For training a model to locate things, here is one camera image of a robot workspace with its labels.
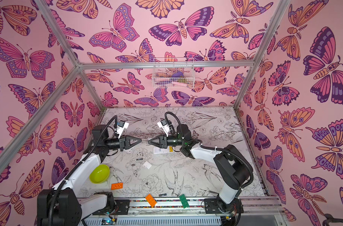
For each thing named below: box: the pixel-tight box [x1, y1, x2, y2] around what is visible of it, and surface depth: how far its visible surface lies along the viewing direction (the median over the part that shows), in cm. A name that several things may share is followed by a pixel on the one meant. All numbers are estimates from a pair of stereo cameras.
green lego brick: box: [179, 193, 190, 209], surface depth 76 cm
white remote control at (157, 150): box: [153, 145, 174, 154], surface depth 94 cm
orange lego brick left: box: [110, 182, 124, 191], surface depth 83 cm
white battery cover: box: [143, 161, 153, 170], surface depth 90 cm
